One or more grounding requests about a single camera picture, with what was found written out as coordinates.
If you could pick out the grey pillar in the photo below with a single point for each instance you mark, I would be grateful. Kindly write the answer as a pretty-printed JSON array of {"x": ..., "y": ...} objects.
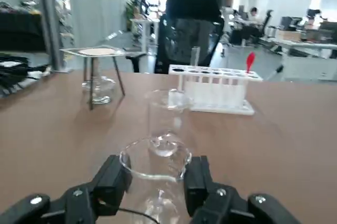
[{"x": 51, "y": 24}]

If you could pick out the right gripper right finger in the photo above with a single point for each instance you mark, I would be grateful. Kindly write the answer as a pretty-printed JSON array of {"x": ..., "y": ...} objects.
[{"x": 223, "y": 208}]

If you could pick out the cardboard box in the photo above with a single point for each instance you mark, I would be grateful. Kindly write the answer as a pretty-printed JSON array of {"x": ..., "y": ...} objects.
[{"x": 288, "y": 35}]

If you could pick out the glass alcohol burner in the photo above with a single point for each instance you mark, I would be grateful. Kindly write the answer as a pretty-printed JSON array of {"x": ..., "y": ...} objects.
[{"x": 98, "y": 90}]

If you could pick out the long white desk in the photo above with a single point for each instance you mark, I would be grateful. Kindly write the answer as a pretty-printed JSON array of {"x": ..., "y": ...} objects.
[{"x": 302, "y": 46}]

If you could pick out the red dropper bulb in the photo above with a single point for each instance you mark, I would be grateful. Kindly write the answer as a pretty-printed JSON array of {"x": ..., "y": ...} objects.
[{"x": 250, "y": 61}]

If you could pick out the black mesh office chair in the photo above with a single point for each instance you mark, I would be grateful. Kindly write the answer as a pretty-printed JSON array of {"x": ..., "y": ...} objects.
[{"x": 184, "y": 37}]

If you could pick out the tall clear glass beaker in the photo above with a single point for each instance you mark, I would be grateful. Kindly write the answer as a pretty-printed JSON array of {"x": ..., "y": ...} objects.
[{"x": 163, "y": 118}]

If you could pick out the small clear glass beaker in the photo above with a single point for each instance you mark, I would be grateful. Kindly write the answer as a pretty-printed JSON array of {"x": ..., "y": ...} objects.
[{"x": 155, "y": 189}]

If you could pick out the black covered shelf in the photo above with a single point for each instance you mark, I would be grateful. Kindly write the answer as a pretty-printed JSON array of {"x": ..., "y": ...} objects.
[{"x": 21, "y": 32}]

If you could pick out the green potted plant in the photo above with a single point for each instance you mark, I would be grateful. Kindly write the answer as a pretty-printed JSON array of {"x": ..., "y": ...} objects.
[{"x": 131, "y": 11}]

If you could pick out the clear glass test tube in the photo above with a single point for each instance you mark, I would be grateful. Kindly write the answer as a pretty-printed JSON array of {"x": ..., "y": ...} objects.
[{"x": 196, "y": 55}]

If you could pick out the white test tube rack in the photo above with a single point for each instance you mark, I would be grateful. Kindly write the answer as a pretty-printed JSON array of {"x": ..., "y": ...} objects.
[{"x": 218, "y": 95}]

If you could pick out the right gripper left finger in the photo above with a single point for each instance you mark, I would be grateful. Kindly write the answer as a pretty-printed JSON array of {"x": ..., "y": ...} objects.
[{"x": 79, "y": 203}]

